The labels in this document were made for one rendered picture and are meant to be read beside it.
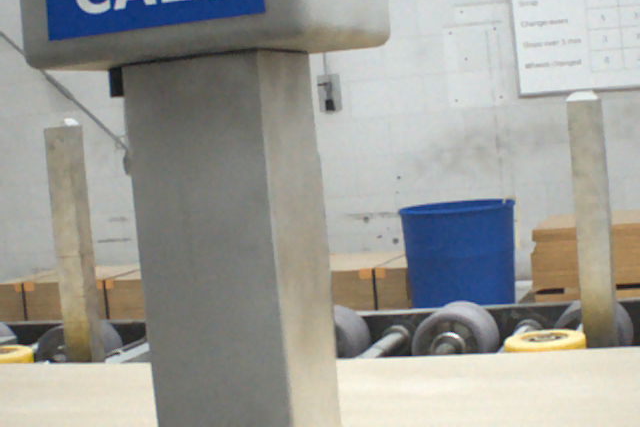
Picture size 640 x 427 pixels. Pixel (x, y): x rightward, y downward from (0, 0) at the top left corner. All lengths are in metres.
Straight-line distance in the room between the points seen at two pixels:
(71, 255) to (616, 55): 6.06
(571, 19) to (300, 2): 7.21
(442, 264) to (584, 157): 4.51
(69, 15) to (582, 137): 1.11
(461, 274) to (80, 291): 4.37
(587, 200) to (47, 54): 1.11
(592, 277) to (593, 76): 6.09
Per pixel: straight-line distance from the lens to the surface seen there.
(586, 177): 1.37
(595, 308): 1.39
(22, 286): 7.30
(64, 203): 1.57
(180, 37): 0.28
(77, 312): 1.58
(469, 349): 1.83
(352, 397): 1.11
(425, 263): 5.91
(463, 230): 5.82
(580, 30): 7.47
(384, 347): 1.85
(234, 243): 0.30
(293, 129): 0.31
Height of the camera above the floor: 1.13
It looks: 3 degrees down
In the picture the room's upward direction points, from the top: 5 degrees counter-clockwise
